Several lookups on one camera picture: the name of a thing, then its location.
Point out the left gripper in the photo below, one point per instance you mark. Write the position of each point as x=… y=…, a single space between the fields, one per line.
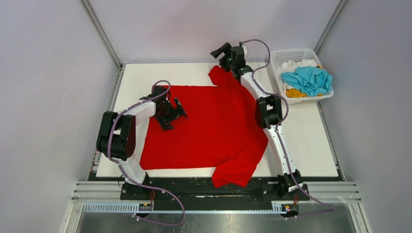
x=177 y=112

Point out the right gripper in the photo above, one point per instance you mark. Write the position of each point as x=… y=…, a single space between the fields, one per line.
x=223 y=52

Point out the red t-shirt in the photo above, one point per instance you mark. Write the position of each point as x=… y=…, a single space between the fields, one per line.
x=219 y=132

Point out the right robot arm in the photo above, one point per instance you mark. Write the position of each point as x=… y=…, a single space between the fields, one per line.
x=268 y=112

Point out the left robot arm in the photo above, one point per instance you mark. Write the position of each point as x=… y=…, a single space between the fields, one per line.
x=117 y=133

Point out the white t-shirt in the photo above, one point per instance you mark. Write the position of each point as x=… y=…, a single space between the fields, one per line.
x=290 y=66

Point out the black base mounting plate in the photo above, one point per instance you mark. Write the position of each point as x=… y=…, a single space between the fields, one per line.
x=199 y=194

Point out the yellow t-shirt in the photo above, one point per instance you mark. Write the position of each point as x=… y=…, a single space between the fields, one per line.
x=294 y=93

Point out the white plastic laundry basket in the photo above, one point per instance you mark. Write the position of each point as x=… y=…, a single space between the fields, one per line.
x=278 y=57

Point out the light blue t-shirt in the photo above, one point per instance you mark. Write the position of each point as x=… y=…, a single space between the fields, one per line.
x=314 y=81

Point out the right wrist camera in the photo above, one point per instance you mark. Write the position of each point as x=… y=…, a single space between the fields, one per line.
x=242 y=44

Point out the right aluminium corner post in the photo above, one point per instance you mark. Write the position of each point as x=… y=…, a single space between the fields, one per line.
x=332 y=20

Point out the aluminium corner post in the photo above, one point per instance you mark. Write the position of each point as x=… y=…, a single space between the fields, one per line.
x=332 y=20
x=101 y=32

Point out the aluminium frame rail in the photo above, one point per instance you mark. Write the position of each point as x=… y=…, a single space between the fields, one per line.
x=333 y=207

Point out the left aluminium corner post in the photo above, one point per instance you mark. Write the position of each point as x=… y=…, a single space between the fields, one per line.
x=101 y=32

